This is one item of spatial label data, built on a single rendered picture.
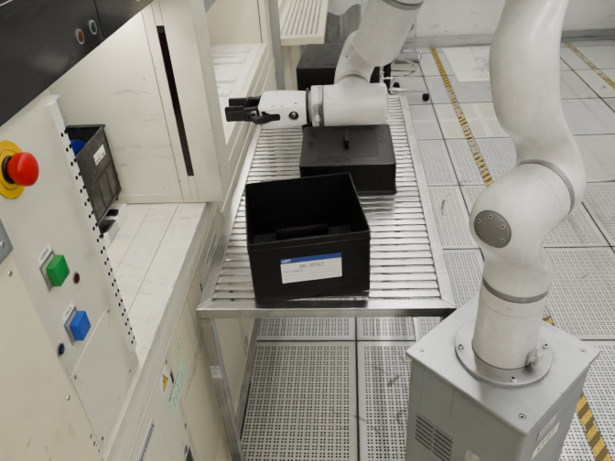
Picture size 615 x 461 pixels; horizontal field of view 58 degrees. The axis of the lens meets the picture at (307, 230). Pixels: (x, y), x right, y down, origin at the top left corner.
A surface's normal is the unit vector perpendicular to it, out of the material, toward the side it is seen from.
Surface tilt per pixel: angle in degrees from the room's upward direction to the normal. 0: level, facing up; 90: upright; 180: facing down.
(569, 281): 0
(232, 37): 90
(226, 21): 90
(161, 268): 0
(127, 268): 0
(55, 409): 90
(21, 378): 90
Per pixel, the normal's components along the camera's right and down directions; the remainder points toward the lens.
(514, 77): -0.55, 0.46
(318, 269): 0.11, 0.56
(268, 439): -0.06, -0.82
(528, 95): -0.22, 0.51
